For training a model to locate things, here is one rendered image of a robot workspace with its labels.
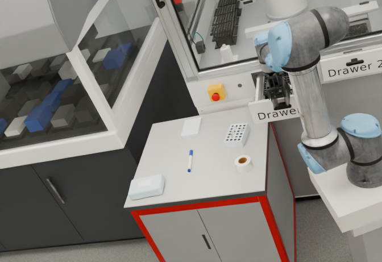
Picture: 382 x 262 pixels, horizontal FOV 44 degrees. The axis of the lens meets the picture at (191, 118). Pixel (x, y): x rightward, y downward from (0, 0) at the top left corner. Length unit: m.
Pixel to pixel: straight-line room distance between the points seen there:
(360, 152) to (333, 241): 1.11
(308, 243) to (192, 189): 0.88
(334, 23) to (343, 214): 0.63
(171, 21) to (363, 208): 1.14
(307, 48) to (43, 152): 1.60
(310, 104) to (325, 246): 1.30
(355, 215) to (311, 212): 1.15
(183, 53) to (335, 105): 0.77
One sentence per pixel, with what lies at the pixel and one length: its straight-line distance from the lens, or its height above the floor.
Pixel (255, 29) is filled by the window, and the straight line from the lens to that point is 2.18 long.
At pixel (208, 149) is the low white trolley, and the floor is 0.76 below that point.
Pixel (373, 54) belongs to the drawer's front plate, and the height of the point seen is 0.91.
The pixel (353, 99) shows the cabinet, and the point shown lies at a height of 0.68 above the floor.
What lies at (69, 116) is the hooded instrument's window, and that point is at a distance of 2.35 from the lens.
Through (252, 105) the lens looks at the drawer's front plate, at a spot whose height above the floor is 0.92.
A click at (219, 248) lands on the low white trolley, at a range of 2.23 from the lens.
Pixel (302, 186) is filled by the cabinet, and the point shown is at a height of 0.15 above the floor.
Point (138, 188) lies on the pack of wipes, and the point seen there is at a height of 0.80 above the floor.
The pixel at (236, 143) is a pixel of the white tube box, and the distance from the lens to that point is 2.12.
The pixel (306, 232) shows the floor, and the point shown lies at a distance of 2.72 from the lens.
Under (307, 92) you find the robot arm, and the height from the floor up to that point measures 1.26.
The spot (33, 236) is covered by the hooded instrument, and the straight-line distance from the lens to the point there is 3.28.
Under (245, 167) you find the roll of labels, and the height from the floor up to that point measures 0.79.
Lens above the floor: 2.08
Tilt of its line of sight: 33 degrees down
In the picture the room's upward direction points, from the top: 23 degrees counter-clockwise
